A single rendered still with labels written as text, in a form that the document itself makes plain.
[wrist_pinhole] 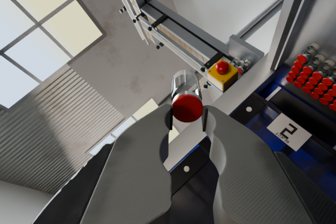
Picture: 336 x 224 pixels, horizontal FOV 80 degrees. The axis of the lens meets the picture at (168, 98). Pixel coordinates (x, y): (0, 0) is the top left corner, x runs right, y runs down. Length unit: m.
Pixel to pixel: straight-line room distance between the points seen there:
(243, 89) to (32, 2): 2.22
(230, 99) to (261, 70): 0.13
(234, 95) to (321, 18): 0.27
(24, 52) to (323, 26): 2.51
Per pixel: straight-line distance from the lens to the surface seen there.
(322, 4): 0.51
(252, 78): 0.66
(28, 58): 2.66
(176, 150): 0.59
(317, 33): 0.55
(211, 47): 0.87
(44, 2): 2.52
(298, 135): 0.61
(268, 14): 1.05
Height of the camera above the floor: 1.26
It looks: 7 degrees down
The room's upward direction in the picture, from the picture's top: 131 degrees counter-clockwise
